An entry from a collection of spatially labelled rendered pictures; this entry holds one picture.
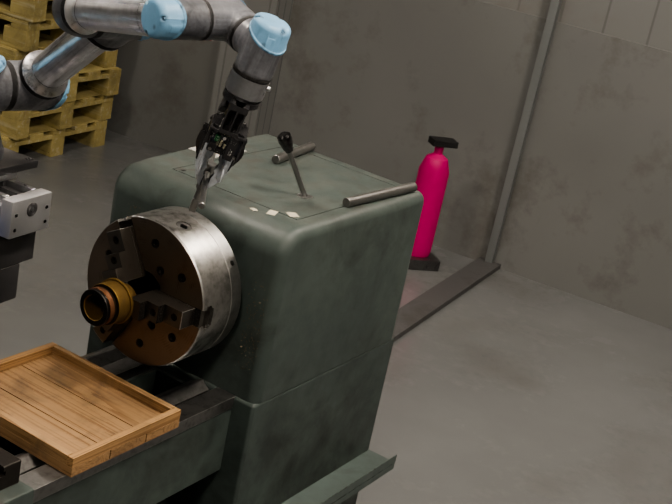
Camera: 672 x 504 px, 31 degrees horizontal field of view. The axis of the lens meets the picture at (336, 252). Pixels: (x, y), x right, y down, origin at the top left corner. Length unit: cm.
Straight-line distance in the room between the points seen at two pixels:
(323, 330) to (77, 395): 58
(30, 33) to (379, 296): 380
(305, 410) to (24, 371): 65
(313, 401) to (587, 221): 359
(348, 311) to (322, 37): 397
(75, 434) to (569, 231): 424
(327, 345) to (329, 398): 17
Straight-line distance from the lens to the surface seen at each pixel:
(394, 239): 288
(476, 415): 481
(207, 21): 225
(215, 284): 246
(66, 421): 242
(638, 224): 619
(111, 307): 241
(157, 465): 252
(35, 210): 289
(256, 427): 267
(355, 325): 287
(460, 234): 649
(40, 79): 288
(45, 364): 262
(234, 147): 228
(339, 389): 294
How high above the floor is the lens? 208
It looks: 20 degrees down
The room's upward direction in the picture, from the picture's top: 12 degrees clockwise
